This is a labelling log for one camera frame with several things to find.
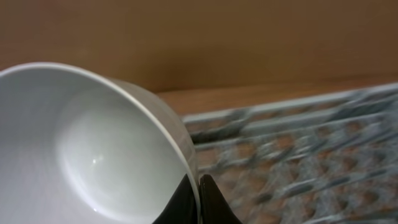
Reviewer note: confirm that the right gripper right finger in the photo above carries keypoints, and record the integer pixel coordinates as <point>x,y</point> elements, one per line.
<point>214,207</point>

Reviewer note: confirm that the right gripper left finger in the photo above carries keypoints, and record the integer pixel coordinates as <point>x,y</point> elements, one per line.
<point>181,208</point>

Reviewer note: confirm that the grey bowl with rice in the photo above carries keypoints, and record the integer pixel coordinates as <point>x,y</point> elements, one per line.
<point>77,147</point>

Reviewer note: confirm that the grey dishwasher rack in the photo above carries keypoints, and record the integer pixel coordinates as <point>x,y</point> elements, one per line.
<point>322,159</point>

